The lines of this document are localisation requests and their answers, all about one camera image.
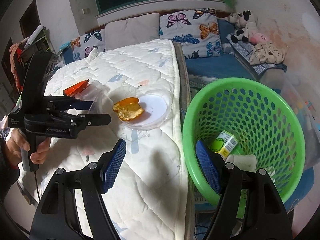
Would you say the orange ovaltine snack packet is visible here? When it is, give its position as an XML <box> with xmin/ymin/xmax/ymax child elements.
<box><xmin>63</xmin><ymin>80</ymin><xmax>89</xmax><ymax>97</ymax></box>

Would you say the person left hand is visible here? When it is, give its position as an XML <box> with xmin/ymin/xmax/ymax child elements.
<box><xmin>4</xmin><ymin>128</ymin><xmax>51</xmax><ymax>166</ymax></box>

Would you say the orange peel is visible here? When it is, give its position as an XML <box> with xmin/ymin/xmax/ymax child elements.
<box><xmin>113</xmin><ymin>97</ymin><xmax>144</xmax><ymax>121</ymax></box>

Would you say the white paper cup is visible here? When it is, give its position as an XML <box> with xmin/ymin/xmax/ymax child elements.
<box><xmin>226</xmin><ymin>154</ymin><xmax>257</xmax><ymax>172</ymax></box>

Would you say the small butterfly print pillow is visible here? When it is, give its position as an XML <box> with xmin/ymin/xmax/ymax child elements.
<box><xmin>71</xmin><ymin>29</ymin><xmax>105</xmax><ymax>61</ymax></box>

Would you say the clothes rack with clothes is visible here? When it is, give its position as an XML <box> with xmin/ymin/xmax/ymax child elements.
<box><xmin>9</xmin><ymin>25</ymin><xmax>55</xmax><ymax>94</ymax></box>

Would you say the clear round plastic lid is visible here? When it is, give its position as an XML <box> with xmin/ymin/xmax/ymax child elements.
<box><xmin>123</xmin><ymin>89</ymin><xmax>173</xmax><ymax>131</ymax></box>

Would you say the yellow white drink carton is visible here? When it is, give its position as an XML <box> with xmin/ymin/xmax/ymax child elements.
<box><xmin>209</xmin><ymin>130</ymin><xmax>238</xmax><ymax>160</ymax></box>

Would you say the grey plain pillow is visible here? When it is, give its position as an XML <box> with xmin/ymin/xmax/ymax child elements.
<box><xmin>105</xmin><ymin>13</ymin><xmax>160</xmax><ymax>51</ymax></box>

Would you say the white quilted table mat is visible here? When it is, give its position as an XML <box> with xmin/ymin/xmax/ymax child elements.
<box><xmin>17</xmin><ymin>38</ymin><xmax>189</xmax><ymax>240</ymax></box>

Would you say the green plastic mesh basket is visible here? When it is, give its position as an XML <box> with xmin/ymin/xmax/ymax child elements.
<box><xmin>182</xmin><ymin>77</ymin><xmax>305</xmax><ymax>206</ymax></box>

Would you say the clear plastic storage box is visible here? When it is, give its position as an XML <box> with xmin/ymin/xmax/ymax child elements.
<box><xmin>260</xmin><ymin>69</ymin><xmax>319</xmax><ymax>170</ymax></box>

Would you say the large butterfly print pillow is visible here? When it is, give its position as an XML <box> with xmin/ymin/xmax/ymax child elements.
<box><xmin>159</xmin><ymin>8</ymin><xmax>223</xmax><ymax>60</ymax></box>

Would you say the beige spotted cloth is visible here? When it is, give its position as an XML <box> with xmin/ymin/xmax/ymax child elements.
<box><xmin>249</xmin><ymin>42</ymin><xmax>287</xmax><ymax>65</ymax></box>

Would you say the pink plush toy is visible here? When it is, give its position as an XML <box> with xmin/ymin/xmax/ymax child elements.
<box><xmin>249</xmin><ymin>31</ymin><xmax>270</xmax><ymax>45</ymax></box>

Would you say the black white cow plush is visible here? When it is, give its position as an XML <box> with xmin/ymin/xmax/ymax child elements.
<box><xmin>224</xmin><ymin>10</ymin><xmax>257</xmax><ymax>43</ymax></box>

